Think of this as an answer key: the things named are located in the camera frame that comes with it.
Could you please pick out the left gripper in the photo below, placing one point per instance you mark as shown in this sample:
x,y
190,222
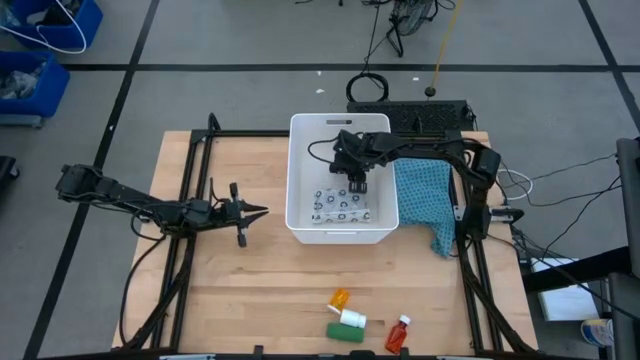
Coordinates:
x,y
225,211

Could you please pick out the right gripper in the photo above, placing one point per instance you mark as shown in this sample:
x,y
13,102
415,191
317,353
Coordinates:
x,y
355,160

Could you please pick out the white Vakly printed packet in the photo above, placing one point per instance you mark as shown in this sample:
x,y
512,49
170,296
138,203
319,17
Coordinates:
x,y
340,210

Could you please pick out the amber pill vial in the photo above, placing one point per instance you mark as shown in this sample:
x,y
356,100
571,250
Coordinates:
x,y
340,298

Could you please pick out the white round disc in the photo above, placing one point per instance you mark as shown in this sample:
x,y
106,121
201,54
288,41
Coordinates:
x,y
352,318

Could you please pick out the red bottle with white cap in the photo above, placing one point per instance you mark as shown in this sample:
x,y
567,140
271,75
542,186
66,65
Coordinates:
x,y
397,337

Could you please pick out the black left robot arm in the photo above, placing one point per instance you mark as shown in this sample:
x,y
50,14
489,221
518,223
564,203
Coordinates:
x,y
125,192

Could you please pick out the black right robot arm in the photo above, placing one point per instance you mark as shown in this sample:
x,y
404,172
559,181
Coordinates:
x,y
430,146

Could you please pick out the white perforated plastic basket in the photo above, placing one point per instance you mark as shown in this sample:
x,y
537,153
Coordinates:
x,y
305,170

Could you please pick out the blue storage bin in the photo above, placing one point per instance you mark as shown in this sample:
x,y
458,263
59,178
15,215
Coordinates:
x,y
47,95
75,30

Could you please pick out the teal patterned cloth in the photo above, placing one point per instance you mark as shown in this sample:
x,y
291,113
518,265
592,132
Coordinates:
x,y
425,200

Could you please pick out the black perforated panel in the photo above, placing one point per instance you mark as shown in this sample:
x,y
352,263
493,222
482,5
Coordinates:
x,y
390,115

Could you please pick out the black beam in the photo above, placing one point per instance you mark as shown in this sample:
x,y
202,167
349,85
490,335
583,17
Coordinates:
x,y
575,272

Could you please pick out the white box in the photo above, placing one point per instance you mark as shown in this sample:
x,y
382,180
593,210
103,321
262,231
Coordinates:
x,y
567,302

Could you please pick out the white printed canister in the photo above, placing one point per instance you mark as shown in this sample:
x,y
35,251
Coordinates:
x,y
597,332

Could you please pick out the black aluminium table frame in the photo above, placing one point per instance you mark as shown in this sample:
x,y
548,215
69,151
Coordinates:
x,y
200,165

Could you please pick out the grey metal post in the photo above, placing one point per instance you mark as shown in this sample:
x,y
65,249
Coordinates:
x,y
629,210

